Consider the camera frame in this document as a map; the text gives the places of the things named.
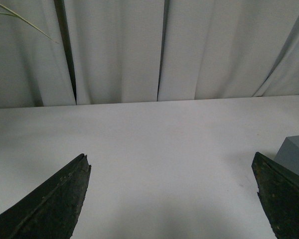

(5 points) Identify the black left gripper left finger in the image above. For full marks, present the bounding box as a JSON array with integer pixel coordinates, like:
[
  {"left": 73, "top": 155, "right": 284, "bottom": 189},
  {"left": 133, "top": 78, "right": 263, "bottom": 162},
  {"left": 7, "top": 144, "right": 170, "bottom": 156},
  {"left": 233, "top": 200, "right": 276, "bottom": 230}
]
[{"left": 0, "top": 154, "right": 91, "bottom": 239}]

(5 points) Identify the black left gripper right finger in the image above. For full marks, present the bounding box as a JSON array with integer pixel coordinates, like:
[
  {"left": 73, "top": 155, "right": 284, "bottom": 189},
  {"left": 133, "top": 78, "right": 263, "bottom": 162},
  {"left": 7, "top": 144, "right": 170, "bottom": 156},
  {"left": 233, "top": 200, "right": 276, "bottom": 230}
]
[{"left": 252, "top": 152, "right": 299, "bottom": 239}]

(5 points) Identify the gray base block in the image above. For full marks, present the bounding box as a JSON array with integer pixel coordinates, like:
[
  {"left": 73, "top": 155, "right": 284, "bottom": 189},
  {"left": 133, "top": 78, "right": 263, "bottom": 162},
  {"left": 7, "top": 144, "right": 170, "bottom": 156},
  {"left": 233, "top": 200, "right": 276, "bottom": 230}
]
[{"left": 274, "top": 135, "right": 299, "bottom": 176}]

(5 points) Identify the white curtain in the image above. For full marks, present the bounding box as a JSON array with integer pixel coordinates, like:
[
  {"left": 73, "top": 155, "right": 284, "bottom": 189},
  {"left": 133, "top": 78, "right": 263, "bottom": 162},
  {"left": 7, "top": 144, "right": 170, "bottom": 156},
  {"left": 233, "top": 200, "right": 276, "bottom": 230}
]
[{"left": 0, "top": 0, "right": 299, "bottom": 108}]

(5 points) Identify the green plant leaf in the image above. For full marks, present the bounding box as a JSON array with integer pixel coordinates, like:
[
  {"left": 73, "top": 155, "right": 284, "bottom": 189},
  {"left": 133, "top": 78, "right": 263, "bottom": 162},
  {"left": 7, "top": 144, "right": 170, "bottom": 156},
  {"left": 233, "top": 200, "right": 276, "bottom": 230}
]
[{"left": 0, "top": 3, "right": 58, "bottom": 44}]

